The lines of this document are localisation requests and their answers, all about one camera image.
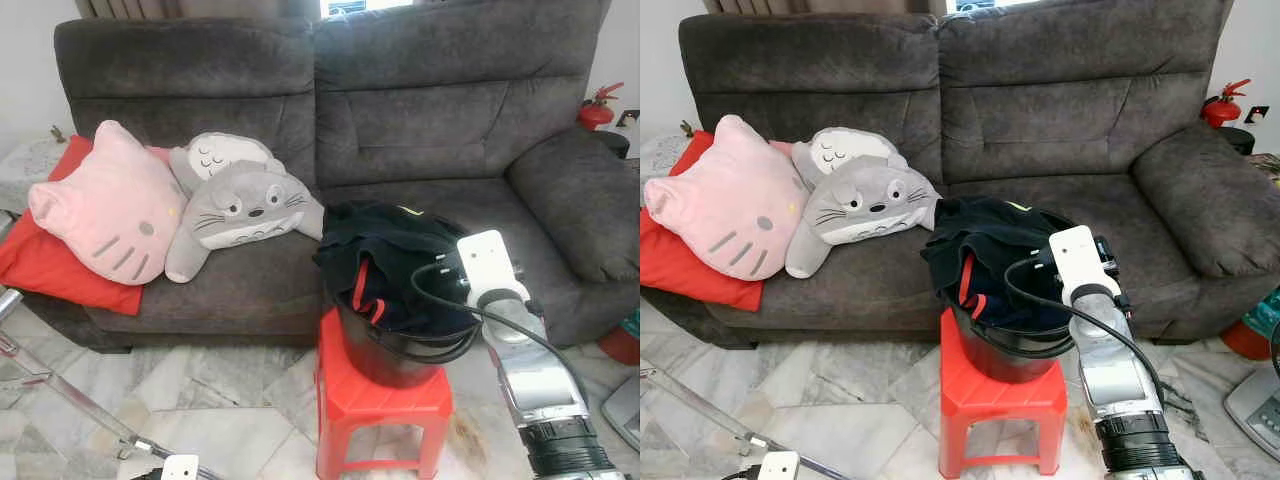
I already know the black garment with yellow mark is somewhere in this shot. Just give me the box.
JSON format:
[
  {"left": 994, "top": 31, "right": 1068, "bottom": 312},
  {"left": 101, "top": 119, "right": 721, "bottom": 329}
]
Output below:
[
  {"left": 920, "top": 196, "right": 1076, "bottom": 296},
  {"left": 313, "top": 200, "right": 471, "bottom": 301}
]

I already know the black plastic bucket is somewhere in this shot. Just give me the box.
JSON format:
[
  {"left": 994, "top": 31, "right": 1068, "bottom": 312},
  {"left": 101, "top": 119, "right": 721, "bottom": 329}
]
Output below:
[
  {"left": 945, "top": 295, "right": 1086, "bottom": 384},
  {"left": 330, "top": 290, "right": 483, "bottom": 391}
]

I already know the red pillow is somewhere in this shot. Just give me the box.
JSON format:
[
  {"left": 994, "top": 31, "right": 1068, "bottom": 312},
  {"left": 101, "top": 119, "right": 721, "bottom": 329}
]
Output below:
[
  {"left": 0, "top": 135, "right": 176, "bottom": 317},
  {"left": 640, "top": 130, "right": 796, "bottom": 313}
]

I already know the white fan base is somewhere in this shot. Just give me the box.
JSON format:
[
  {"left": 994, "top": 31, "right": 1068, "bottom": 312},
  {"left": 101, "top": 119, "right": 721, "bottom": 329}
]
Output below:
[
  {"left": 600, "top": 375, "right": 641, "bottom": 453},
  {"left": 1225, "top": 365, "right": 1280, "bottom": 463}
]

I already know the red plastic stool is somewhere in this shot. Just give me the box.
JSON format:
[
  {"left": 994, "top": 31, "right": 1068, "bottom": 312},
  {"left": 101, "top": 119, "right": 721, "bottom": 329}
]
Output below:
[
  {"left": 938, "top": 308, "right": 1069, "bottom": 479},
  {"left": 315, "top": 308, "right": 454, "bottom": 480}
]

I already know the red fire extinguisher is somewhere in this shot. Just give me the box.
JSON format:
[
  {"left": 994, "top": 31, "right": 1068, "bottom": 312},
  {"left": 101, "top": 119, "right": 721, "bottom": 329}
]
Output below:
[
  {"left": 1200, "top": 78, "right": 1253, "bottom": 129},
  {"left": 577, "top": 82, "right": 626, "bottom": 133}
]

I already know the lace covered side table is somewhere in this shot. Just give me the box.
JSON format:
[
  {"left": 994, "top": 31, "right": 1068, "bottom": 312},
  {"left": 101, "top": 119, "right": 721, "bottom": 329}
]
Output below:
[
  {"left": 640, "top": 125, "right": 701, "bottom": 181},
  {"left": 0, "top": 130, "right": 76, "bottom": 216}
]

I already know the pink cat face pillow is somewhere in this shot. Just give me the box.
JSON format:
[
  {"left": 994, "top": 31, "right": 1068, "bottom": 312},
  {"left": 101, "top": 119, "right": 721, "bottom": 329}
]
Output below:
[
  {"left": 27, "top": 120, "right": 189, "bottom": 286},
  {"left": 643, "top": 114, "right": 811, "bottom": 281}
]

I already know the grey open-eyed plush toy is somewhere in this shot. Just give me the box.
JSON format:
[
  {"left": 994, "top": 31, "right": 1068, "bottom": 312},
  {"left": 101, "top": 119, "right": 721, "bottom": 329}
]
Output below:
[
  {"left": 785, "top": 155, "right": 943, "bottom": 279},
  {"left": 165, "top": 160, "right": 326, "bottom": 284}
]

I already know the grey closed-eyed plush toy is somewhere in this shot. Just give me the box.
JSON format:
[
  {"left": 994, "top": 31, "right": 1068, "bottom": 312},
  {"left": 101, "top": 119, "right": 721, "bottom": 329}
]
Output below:
[
  {"left": 790, "top": 127, "right": 911, "bottom": 196},
  {"left": 168, "top": 132, "right": 286, "bottom": 201}
]

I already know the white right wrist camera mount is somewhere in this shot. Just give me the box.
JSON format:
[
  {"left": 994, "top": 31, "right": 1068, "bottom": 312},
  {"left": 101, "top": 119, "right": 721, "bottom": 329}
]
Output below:
[
  {"left": 456, "top": 229, "right": 531, "bottom": 306},
  {"left": 1048, "top": 225, "right": 1116, "bottom": 306}
]

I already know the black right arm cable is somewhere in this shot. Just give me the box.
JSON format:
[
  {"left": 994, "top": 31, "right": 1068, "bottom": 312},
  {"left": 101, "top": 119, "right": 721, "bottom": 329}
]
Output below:
[
  {"left": 1003, "top": 255, "right": 1171, "bottom": 401},
  {"left": 408, "top": 258, "right": 601, "bottom": 401}
]

